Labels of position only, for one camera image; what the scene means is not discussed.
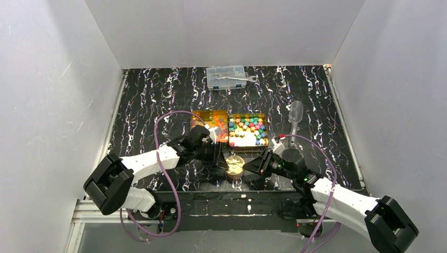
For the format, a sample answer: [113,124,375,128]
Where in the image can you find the cream round jar lid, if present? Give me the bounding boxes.
[226,155,245,176]

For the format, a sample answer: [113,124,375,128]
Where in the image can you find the clear glass jar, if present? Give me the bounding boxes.
[226,172,244,182]

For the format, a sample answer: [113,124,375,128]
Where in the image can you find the tin of orange gummy candies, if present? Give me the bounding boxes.
[191,110,229,143]

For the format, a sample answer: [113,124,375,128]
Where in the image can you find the tin of multicolour star candies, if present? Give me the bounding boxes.
[228,113,269,152]

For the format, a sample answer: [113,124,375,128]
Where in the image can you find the translucent plastic scoop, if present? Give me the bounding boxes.
[289,100,304,134]

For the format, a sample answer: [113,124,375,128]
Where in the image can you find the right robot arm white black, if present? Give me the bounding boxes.
[243,149,419,252]

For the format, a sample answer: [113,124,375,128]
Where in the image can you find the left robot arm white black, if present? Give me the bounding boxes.
[83,125,227,215]

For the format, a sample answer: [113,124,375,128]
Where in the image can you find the silver wrench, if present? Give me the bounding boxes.
[213,74,258,82]

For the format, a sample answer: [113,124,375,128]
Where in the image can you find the clear plastic parts box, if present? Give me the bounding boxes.
[206,65,247,91]

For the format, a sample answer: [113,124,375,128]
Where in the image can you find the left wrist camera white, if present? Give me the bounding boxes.
[205,124,221,143]

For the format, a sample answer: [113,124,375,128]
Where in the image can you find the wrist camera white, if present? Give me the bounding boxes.
[271,137,286,155]
[205,124,221,143]

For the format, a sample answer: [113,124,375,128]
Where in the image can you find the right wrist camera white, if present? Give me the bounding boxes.
[271,137,286,155]

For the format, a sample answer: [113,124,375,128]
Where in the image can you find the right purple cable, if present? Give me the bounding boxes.
[281,134,342,253]

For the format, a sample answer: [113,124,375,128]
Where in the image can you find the purple cable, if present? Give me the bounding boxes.
[281,134,342,253]
[120,111,207,243]

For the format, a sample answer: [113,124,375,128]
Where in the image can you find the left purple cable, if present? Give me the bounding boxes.
[120,111,207,243]

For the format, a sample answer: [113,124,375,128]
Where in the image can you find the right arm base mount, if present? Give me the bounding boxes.
[278,201,321,238]

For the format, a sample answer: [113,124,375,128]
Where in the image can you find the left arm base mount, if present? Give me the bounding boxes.
[130,202,178,221]

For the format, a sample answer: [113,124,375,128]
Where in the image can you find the aluminium frame rail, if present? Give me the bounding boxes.
[71,199,130,224]

